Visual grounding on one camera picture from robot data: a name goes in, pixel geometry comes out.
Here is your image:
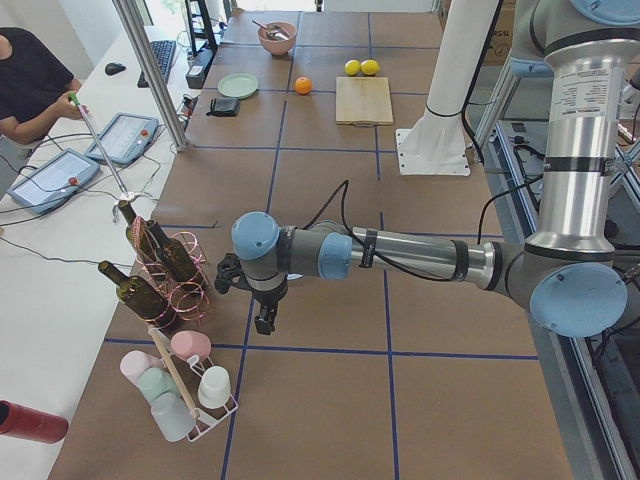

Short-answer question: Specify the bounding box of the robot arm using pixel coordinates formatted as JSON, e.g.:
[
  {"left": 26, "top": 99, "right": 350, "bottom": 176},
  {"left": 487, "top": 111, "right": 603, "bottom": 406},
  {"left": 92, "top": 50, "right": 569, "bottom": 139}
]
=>
[
  {"left": 231, "top": 1, "right": 639, "bottom": 337},
  {"left": 509, "top": 0, "right": 553, "bottom": 78}
]

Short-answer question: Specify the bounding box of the green wine bottle middle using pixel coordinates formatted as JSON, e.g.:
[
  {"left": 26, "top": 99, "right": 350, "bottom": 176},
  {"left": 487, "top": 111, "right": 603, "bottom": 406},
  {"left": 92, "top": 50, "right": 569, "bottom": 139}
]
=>
[{"left": 145, "top": 219, "right": 205, "bottom": 291}]

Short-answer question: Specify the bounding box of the teach pendant far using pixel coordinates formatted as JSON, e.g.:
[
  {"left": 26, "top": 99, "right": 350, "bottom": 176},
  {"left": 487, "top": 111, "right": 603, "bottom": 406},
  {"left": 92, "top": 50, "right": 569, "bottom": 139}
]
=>
[{"left": 98, "top": 112, "right": 159, "bottom": 166}]

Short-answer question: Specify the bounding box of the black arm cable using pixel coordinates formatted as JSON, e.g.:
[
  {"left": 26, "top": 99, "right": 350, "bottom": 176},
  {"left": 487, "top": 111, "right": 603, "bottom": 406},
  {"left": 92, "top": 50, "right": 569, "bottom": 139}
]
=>
[{"left": 304, "top": 179, "right": 544, "bottom": 281}]

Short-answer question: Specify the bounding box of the green plate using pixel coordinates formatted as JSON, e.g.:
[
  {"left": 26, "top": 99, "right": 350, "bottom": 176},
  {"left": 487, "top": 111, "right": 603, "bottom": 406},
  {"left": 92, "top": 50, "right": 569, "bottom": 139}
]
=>
[{"left": 217, "top": 73, "right": 259, "bottom": 99}]

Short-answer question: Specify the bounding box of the yellow lemon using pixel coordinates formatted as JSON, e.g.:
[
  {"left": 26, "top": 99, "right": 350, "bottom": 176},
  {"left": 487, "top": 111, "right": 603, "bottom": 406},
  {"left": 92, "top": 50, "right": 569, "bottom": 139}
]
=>
[
  {"left": 344, "top": 59, "right": 361, "bottom": 77},
  {"left": 360, "top": 59, "right": 380, "bottom": 76}
]

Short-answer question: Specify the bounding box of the copper wire bottle rack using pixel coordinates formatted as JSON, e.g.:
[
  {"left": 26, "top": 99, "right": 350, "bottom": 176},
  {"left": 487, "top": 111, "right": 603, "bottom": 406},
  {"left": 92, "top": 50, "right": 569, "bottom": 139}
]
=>
[{"left": 136, "top": 229, "right": 211, "bottom": 326}]

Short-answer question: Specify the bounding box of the aluminium frame post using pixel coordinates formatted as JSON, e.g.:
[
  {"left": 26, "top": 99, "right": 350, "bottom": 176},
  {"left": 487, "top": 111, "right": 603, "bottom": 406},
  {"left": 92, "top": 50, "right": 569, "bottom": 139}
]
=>
[{"left": 112, "top": 0, "right": 187, "bottom": 152}]

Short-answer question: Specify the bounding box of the mint green cup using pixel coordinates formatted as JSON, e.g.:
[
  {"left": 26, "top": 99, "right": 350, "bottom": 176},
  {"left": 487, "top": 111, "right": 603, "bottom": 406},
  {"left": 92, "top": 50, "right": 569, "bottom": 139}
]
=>
[{"left": 136, "top": 367, "right": 180, "bottom": 404}]

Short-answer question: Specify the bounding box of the orange fruit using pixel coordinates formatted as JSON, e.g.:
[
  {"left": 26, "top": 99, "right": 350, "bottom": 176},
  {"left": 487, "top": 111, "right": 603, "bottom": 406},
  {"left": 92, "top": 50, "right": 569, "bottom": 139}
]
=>
[{"left": 294, "top": 76, "right": 313, "bottom": 96}]

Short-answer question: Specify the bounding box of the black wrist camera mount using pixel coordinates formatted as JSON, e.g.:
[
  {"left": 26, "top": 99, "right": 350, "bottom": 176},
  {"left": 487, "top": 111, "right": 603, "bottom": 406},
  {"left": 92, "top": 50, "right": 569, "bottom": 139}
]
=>
[{"left": 214, "top": 253, "right": 250, "bottom": 294}]

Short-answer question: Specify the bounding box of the white wire cup rack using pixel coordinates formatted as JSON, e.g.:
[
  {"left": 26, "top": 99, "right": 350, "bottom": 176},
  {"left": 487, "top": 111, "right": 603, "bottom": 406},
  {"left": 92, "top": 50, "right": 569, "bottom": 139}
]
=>
[{"left": 149, "top": 328, "right": 238, "bottom": 442}]

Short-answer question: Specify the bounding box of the green wine bottle front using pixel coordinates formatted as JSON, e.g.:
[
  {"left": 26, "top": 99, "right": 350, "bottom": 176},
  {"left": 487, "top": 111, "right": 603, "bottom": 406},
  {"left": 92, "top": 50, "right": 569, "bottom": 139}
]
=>
[{"left": 98, "top": 260, "right": 180, "bottom": 333}]

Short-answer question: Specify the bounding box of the wooden stick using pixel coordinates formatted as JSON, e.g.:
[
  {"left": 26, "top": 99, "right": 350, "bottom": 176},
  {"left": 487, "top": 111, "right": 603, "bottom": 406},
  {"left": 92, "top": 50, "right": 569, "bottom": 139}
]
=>
[{"left": 148, "top": 328, "right": 200, "bottom": 419}]

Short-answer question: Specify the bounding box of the upper yellow lemon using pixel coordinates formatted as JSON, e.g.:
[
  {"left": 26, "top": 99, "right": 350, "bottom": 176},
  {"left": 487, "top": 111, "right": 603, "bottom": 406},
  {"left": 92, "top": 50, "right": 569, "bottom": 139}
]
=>
[{"left": 344, "top": 59, "right": 361, "bottom": 77}]

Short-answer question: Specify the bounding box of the green wine bottle back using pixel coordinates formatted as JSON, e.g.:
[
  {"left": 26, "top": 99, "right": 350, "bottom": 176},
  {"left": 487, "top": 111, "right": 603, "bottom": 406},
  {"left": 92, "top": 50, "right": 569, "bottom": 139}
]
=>
[{"left": 117, "top": 200, "right": 159, "bottom": 266}]

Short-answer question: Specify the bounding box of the black computer mouse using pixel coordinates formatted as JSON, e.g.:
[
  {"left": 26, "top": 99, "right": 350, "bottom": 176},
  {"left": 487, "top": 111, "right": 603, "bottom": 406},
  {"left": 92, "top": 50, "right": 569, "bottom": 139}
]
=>
[{"left": 104, "top": 62, "right": 126, "bottom": 76}]

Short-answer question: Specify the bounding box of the wooden cutting board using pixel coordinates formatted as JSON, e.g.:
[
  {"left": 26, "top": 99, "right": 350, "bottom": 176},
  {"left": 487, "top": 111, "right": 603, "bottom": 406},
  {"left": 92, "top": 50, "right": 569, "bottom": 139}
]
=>
[{"left": 335, "top": 77, "right": 394, "bottom": 125}]

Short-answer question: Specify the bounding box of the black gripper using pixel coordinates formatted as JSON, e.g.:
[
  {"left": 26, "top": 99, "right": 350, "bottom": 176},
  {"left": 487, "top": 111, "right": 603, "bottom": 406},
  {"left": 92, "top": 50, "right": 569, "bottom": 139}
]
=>
[{"left": 248, "top": 275, "right": 288, "bottom": 334}]

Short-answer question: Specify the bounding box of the person in black shirt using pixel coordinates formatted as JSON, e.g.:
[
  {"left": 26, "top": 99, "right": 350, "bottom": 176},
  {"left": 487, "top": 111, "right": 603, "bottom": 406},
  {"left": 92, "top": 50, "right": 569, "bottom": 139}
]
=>
[{"left": 1, "top": 27, "right": 82, "bottom": 145}]

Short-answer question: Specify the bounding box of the teach pendant near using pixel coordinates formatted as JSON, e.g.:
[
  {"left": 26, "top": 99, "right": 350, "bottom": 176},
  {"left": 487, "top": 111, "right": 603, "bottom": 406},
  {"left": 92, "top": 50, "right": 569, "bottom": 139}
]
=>
[{"left": 8, "top": 149, "right": 99, "bottom": 214}]

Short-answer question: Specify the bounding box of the green wine bottle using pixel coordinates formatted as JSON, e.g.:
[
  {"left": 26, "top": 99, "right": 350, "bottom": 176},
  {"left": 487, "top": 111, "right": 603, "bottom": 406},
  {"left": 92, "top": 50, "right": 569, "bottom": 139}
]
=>
[
  {"left": 145, "top": 219, "right": 205, "bottom": 291},
  {"left": 98, "top": 260, "right": 180, "bottom": 333},
  {"left": 117, "top": 200, "right": 159, "bottom": 266}
]

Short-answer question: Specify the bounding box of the red bottle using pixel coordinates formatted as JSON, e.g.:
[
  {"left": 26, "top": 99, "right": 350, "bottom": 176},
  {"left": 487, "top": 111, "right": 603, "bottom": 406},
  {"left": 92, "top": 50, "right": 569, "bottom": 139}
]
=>
[{"left": 1, "top": 400, "right": 69, "bottom": 444}]

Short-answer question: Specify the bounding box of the lower yellow lemon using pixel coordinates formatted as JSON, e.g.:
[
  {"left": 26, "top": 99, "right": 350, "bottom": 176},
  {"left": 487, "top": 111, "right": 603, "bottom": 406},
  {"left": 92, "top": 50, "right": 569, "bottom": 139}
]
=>
[{"left": 360, "top": 59, "right": 380, "bottom": 76}]

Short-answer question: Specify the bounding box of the pink bowl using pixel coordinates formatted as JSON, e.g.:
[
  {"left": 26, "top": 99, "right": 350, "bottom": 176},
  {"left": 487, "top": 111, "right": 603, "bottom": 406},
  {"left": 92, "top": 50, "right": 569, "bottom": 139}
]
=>
[{"left": 257, "top": 22, "right": 297, "bottom": 56}]

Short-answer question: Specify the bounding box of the teach pendant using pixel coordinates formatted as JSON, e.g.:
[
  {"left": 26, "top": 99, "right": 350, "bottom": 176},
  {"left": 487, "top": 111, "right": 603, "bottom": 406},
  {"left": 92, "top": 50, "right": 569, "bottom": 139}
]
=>
[
  {"left": 98, "top": 112, "right": 159, "bottom": 166},
  {"left": 8, "top": 149, "right": 99, "bottom": 214}
]

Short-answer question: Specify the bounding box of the metal grabber stick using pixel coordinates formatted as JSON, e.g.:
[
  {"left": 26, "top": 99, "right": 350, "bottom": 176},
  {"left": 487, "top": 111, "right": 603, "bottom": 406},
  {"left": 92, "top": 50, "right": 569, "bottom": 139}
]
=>
[{"left": 68, "top": 91, "right": 136, "bottom": 202}]

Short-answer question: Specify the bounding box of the dark grey folded cloth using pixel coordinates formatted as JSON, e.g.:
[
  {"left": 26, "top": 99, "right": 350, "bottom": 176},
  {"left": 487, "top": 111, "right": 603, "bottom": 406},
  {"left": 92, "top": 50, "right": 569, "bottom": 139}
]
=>
[{"left": 206, "top": 97, "right": 240, "bottom": 117}]

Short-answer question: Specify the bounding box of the light grey cup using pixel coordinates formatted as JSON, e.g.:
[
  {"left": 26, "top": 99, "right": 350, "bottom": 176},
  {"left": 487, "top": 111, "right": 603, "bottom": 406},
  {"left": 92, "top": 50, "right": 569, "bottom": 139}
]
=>
[{"left": 150, "top": 392, "right": 196, "bottom": 442}]

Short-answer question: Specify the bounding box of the pink cup upper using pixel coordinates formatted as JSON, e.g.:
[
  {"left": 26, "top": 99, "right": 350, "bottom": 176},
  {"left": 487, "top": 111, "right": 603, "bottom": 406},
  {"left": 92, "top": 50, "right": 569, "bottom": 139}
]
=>
[{"left": 171, "top": 330, "right": 212, "bottom": 361}]

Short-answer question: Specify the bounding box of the pale pink cup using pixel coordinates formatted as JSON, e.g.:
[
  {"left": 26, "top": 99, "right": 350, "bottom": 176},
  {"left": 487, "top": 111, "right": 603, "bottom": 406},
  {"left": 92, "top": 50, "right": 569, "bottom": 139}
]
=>
[{"left": 120, "top": 350, "right": 165, "bottom": 386}]

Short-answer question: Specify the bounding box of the white cup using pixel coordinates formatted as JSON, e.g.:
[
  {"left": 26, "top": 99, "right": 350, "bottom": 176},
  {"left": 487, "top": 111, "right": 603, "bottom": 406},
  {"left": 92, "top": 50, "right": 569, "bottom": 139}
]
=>
[{"left": 198, "top": 366, "right": 231, "bottom": 409}]

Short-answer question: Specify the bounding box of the metal scoop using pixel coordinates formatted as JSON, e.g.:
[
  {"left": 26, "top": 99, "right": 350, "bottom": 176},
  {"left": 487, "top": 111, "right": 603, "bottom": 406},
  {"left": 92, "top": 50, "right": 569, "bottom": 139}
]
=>
[{"left": 252, "top": 19, "right": 294, "bottom": 41}]

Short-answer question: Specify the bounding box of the black keyboard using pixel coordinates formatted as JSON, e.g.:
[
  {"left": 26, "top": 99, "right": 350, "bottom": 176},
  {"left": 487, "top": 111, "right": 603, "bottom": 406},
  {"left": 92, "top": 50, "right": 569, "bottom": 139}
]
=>
[{"left": 149, "top": 40, "right": 177, "bottom": 82}]

